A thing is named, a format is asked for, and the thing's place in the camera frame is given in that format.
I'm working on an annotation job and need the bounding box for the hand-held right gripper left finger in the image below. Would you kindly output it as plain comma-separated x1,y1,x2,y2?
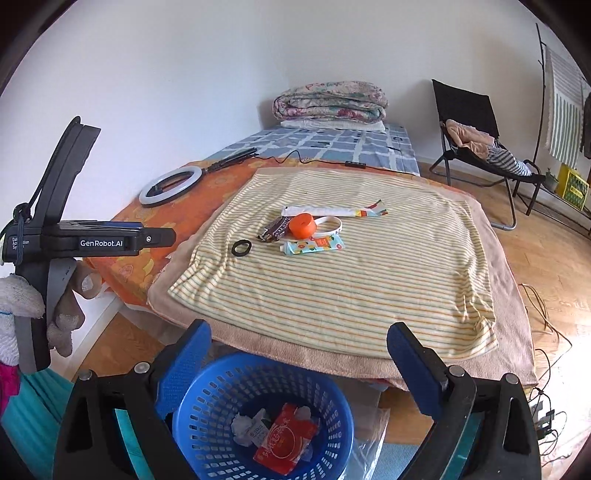
52,318,213,480

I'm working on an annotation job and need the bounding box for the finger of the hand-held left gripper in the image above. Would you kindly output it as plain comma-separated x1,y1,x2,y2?
139,227,177,252

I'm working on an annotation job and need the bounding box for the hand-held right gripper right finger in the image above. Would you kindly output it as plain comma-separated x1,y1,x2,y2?
387,322,542,480

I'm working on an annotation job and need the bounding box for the person's left hand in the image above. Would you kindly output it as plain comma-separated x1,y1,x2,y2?
0,267,105,367

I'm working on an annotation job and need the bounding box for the blue plastic basket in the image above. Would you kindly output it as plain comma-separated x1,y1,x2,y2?
172,353,355,480

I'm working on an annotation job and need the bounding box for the orange floral bedsheet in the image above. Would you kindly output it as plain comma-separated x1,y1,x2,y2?
83,159,259,308

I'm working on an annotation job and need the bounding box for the crumpled white paper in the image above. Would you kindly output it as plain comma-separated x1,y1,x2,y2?
231,408,271,448

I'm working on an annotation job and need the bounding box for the blue floor mat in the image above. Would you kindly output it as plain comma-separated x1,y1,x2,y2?
369,442,422,480

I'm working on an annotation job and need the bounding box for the clear plastic bag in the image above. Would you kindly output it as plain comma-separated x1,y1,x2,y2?
342,406,389,480

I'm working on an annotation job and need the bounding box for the brown candy wrapper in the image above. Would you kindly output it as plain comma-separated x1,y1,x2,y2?
256,216,293,243

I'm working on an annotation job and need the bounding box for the striped yellow towel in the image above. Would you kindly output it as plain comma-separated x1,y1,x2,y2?
167,172,499,361

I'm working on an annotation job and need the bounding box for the red snack packet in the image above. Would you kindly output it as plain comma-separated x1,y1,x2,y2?
253,402,320,476

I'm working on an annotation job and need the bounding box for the beige towel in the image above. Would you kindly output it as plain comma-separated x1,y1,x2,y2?
147,168,540,392

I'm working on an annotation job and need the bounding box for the power strip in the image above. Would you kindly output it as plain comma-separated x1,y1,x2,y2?
531,399,557,435

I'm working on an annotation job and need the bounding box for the colourful snack wrapper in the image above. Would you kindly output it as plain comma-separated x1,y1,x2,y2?
280,233,345,256

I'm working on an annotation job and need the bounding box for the teal cloth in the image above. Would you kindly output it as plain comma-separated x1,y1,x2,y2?
0,369,75,480

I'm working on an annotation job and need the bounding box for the long white wrapper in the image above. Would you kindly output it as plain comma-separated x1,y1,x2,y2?
281,199,389,219

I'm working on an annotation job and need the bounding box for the white wristband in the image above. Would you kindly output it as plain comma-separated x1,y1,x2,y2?
311,215,343,238

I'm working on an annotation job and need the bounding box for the blue checked bedsheet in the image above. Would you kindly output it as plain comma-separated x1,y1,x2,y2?
215,124,421,176

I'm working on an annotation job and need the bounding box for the folded floral quilt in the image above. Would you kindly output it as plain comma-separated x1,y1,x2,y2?
272,82,387,124

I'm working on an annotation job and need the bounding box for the striped garment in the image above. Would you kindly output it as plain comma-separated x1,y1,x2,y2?
485,141,534,178

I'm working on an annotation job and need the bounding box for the pink garment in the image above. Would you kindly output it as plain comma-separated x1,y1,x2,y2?
445,119,497,162

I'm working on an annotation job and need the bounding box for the yellow plastic crate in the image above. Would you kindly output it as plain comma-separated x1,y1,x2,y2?
556,164,591,212

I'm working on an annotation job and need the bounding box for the black folding chair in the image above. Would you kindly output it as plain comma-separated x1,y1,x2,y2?
429,78,546,230

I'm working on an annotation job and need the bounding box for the hanging striped towel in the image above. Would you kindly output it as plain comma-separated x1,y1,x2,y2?
545,48,591,164

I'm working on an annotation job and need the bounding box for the black clothes rack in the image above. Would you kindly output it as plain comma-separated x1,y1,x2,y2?
533,23,591,241

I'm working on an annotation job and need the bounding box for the white ring light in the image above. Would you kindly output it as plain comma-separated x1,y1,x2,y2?
139,147,258,207

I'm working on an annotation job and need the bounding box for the black floor cable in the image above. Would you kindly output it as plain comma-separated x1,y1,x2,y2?
531,346,575,462

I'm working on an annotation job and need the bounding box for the tan floor cable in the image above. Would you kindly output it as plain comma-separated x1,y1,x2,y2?
519,282,573,352

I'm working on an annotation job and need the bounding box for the black ring light cable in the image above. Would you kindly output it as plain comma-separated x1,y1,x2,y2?
254,150,419,172

